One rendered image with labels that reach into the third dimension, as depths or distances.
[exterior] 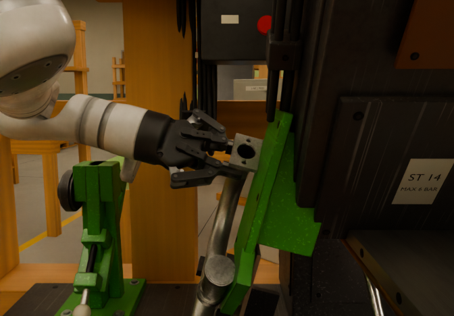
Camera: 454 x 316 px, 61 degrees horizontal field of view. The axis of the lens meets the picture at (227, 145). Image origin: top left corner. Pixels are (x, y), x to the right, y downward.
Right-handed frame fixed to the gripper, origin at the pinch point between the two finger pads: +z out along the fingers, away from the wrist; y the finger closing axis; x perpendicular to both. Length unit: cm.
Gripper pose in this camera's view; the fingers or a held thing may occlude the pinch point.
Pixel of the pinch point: (236, 160)
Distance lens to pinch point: 56.3
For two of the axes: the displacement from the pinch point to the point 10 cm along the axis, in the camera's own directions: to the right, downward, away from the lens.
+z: 9.7, 2.6, 0.3
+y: 1.9, -7.8, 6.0
